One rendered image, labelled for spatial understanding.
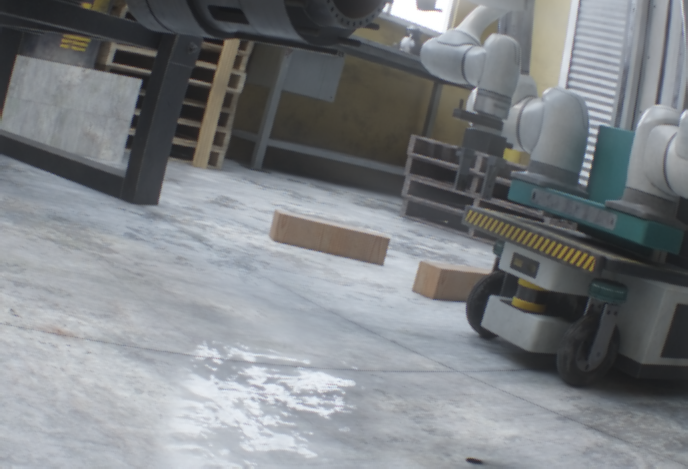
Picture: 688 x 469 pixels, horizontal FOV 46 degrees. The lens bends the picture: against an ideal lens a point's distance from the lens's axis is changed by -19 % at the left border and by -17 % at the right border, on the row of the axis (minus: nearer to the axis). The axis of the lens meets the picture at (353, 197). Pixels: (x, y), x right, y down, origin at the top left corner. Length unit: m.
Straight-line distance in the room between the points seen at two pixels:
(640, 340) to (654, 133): 0.49
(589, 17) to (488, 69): 6.22
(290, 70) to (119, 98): 2.34
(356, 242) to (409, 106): 4.97
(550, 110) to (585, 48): 5.93
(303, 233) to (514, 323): 1.30
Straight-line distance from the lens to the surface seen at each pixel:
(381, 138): 8.15
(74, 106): 4.59
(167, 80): 3.30
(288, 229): 3.33
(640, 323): 2.14
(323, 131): 7.79
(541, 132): 2.46
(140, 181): 3.31
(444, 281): 2.94
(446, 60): 2.32
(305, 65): 6.83
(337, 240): 3.36
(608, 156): 2.44
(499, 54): 2.24
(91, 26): 2.93
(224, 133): 5.83
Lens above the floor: 0.44
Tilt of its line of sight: 4 degrees down
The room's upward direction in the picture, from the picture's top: 14 degrees clockwise
